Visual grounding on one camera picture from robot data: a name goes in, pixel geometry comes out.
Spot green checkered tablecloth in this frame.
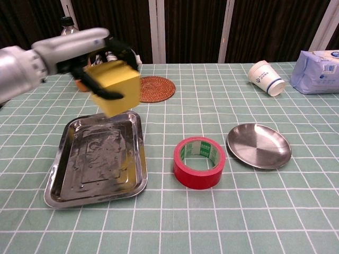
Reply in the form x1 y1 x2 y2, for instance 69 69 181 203
0 62 339 254

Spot yellow sponge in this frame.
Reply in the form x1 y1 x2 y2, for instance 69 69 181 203
86 60 141 117

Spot rectangular steel tray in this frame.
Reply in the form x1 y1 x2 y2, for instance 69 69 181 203
43 110 148 210

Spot round steel plate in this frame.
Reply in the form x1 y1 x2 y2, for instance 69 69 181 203
226 123 292 170

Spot stacked white paper cups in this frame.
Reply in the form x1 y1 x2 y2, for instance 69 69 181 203
247 60 286 97

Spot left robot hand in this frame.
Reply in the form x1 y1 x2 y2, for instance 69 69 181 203
31 28 140 101

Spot blue tissue pack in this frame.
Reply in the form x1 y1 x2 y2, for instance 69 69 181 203
289 50 339 95

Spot yellow plush toy striped hat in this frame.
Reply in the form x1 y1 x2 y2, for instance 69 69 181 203
88 49 142 67

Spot white partition post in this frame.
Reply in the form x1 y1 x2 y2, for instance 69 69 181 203
217 0 235 64
308 0 339 52
60 0 78 30
148 0 166 65

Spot red tape roll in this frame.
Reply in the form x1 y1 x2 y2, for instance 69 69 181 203
173 136 227 191

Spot orange drink bottle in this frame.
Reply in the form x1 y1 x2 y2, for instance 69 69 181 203
59 16 88 92

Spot round woven coaster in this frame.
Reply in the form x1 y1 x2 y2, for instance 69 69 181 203
139 76 176 103

